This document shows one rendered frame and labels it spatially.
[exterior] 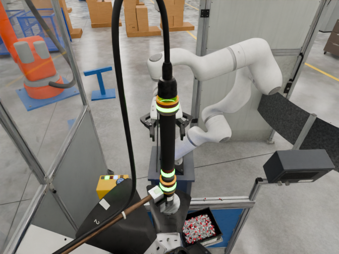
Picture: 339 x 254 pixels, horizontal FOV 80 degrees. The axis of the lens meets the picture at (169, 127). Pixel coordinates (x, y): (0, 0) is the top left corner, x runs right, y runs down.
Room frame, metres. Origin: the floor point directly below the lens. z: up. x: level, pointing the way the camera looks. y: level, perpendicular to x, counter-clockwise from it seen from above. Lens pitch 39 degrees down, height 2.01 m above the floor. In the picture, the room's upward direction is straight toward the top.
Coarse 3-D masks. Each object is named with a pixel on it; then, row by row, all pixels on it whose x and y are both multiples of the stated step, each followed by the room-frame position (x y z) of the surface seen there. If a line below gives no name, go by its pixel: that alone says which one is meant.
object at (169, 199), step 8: (168, 64) 0.32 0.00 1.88; (168, 72) 0.32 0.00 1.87; (160, 80) 0.32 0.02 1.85; (168, 80) 0.32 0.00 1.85; (160, 88) 0.32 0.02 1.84; (168, 88) 0.31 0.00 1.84; (176, 88) 0.32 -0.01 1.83; (160, 96) 0.31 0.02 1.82; (168, 96) 0.31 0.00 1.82; (168, 200) 0.31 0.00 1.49
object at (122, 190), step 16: (112, 192) 0.37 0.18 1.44; (128, 192) 0.39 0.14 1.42; (96, 208) 0.32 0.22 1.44; (112, 208) 0.33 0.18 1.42; (144, 208) 0.36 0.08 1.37; (128, 224) 0.31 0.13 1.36; (144, 224) 0.32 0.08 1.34; (96, 240) 0.25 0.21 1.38; (112, 240) 0.26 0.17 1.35; (128, 240) 0.27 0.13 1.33; (144, 240) 0.28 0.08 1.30
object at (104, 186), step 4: (100, 176) 0.72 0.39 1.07; (124, 176) 0.72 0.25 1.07; (128, 176) 0.72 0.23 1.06; (100, 180) 0.69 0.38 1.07; (104, 180) 0.69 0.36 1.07; (108, 180) 0.69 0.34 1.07; (112, 180) 0.69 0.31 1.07; (116, 180) 0.69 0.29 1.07; (100, 184) 0.66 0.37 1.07; (104, 184) 0.66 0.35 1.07; (108, 184) 0.66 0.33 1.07; (112, 184) 0.66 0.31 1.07; (116, 184) 0.66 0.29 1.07; (96, 188) 0.64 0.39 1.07; (100, 188) 0.64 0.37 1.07; (104, 188) 0.64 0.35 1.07; (108, 188) 0.64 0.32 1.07; (100, 192) 0.63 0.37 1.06; (104, 192) 0.63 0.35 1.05; (100, 196) 0.63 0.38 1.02
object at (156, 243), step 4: (156, 240) 0.29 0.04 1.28; (152, 244) 0.28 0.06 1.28; (156, 244) 0.28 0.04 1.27; (160, 244) 0.28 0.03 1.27; (148, 248) 0.27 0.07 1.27; (152, 248) 0.27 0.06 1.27; (160, 248) 0.28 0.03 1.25; (164, 248) 0.28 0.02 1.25; (148, 252) 0.26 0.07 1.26; (152, 252) 0.26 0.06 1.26; (156, 252) 0.27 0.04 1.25; (160, 252) 0.27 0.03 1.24; (164, 252) 0.27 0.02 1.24
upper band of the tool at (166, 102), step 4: (156, 96) 0.33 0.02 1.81; (176, 96) 0.34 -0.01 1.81; (156, 100) 0.32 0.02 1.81; (160, 100) 0.35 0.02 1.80; (164, 100) 0.35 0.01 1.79; (168, 100) 0.35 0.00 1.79; (176, 100) 0.32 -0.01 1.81; (156, 104) 0.32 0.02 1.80; (164, 104) 0.31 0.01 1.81; (168, 104) 0.31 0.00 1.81; (172, 104) 0.31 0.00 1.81; (164, 108) 0.31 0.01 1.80; (168, 108) 0.31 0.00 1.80
